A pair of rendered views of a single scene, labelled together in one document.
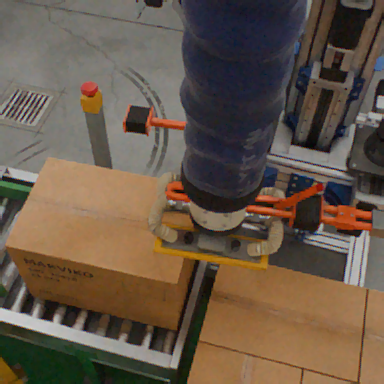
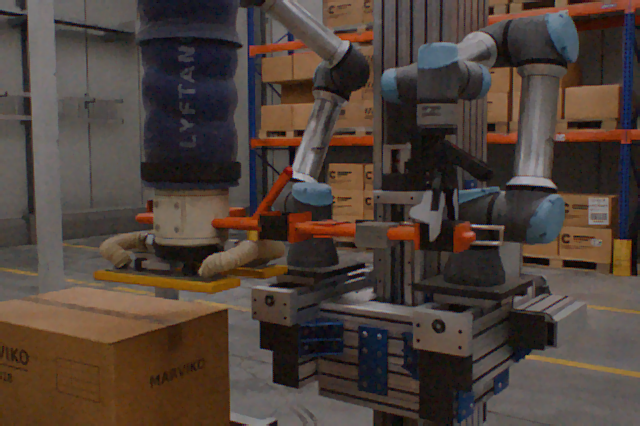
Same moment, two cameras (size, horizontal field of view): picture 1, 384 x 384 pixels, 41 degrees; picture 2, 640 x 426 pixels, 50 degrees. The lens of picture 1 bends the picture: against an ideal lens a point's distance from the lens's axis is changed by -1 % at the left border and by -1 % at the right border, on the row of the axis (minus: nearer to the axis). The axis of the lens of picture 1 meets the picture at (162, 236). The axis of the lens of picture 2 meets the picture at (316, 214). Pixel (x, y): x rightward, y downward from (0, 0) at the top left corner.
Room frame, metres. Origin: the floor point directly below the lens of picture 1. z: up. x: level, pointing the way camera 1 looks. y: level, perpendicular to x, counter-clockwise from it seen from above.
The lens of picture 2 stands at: (-0.57, -0.86, 1.35)
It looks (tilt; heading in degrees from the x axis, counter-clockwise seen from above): 5 degrees down; 15
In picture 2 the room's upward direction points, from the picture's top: straight up
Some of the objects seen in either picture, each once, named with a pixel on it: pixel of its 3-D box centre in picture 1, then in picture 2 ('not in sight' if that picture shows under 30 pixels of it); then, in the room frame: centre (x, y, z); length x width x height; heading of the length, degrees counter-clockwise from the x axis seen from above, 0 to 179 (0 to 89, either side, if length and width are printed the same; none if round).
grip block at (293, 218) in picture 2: (306, 211); (284, 226); (0.82, -0.41, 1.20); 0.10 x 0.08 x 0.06; 166
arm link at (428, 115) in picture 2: not in sight; (436, 117); (0.74, -0.74, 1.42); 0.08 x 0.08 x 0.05
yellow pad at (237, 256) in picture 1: (211, 244); (164, 272); (0.79, -0.15, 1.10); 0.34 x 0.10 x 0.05; 76
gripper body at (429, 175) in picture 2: not in sight; (432, 160); (0.75, -0.73, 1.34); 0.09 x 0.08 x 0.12; 76
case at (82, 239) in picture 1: (112, 244); (95, 382); (1.01, 0.19, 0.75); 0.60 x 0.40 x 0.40; 73
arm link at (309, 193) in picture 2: not in sight; (311, 206); (1.35, -0.32, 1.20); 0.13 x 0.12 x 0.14; 40
